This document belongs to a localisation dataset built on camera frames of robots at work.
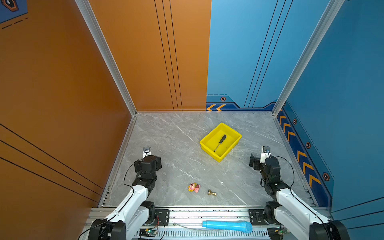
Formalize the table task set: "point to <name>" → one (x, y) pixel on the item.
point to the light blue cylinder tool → (241, 226)
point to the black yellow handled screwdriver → (222, 140)
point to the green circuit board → (147, 232)
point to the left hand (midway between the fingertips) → (147, 157)
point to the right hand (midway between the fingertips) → (258, 154)
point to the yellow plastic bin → (209, 143)
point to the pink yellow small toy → (193, 187)
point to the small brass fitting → (209, 192)
